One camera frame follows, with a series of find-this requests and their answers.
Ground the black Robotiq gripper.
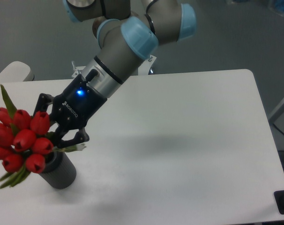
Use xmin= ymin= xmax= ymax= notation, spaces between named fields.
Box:
xmin=33 ymin=75 xmax=107 ymax=148

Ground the white chair armrest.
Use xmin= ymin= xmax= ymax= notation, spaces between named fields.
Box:
xmin=0 ymin=61 xmax=35 ymax=83

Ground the dark grey ribbed vase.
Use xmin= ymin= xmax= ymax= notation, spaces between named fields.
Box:
xmin=39 ymin=152 xmax=76 ymax=189

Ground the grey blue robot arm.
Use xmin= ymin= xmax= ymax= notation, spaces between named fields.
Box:
xmin=35 ymin=0 xmax=196 ymax=149

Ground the red tulip bouquet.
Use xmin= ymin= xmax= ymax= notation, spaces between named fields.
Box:
xmin=0 ymin=85 xmax=85 ymax=189

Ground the blue objects top right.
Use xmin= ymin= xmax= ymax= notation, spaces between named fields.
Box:
xmin=267 ymin=0 xmax=284 ymax=16

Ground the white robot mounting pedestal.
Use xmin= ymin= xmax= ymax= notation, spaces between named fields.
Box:
xmin=71 ymin=55 xmax=157 ymax=79

